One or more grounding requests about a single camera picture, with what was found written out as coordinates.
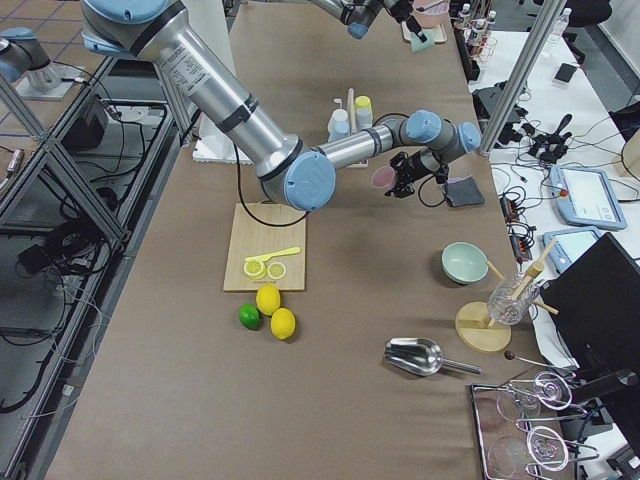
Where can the whole yellow lemon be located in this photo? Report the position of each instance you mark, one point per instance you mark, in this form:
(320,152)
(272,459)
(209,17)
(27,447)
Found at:
(283,323)
(268,299)

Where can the green ceramic bowl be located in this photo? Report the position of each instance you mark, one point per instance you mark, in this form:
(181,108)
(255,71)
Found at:
(464,263)

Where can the green lime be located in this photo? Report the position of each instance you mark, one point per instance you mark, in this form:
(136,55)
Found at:
(249,317)

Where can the yellow plastic cup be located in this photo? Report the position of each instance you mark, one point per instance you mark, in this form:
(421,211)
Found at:
(363,102)

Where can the yellow plastic knife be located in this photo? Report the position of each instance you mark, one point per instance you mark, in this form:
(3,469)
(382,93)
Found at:
(270,255)

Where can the black monitor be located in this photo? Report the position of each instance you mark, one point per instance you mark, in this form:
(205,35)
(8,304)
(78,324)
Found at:
(598,302)

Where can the pink bowl of ice cubes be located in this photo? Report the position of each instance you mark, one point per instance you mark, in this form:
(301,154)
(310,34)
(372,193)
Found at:
(430,13)

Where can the lemon slice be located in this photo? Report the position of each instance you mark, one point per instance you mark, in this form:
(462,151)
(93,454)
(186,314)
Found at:
(276,270)
(255,269)

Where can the blue teach pendant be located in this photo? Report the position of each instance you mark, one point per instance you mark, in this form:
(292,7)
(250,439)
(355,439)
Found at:
(585,197)
(570,245)

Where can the wooden mug tree stand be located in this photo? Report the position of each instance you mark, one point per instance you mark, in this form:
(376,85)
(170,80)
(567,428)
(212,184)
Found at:
(474,325)

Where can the metal scoop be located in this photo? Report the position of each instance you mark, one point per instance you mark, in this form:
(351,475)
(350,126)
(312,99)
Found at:
(422,357)

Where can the grey plastic cup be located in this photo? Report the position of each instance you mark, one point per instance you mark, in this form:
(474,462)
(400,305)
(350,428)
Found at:
(364,118)

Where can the bamboo cutting board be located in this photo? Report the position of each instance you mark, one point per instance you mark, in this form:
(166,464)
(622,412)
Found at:
(250,238)

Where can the clear glass cup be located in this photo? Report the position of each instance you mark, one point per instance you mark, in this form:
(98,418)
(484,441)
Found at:
(504,308)

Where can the blue plastic cup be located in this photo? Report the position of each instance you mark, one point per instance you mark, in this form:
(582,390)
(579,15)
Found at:
(338,125)

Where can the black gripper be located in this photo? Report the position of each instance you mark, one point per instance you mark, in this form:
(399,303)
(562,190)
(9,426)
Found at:
(411,168)
(404,8)

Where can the grey folded cloth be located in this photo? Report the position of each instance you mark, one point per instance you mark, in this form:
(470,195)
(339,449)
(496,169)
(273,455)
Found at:
(462,192)

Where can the green plastic cup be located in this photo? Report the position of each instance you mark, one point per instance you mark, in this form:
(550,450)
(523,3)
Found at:
(417,47)

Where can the beige plastic tray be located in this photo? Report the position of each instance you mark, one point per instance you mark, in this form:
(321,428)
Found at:
(435,35)

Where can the white wire cup holder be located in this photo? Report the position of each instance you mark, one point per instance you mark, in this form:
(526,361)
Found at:
(350,120)

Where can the wire glass rack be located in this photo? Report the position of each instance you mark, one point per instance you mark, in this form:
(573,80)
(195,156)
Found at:
(517,428)

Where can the pink plastic cup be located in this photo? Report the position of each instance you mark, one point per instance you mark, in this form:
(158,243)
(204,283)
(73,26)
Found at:
(384,178)

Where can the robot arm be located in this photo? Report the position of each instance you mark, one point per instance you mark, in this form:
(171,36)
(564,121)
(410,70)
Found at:
(290,173)
(359,15)

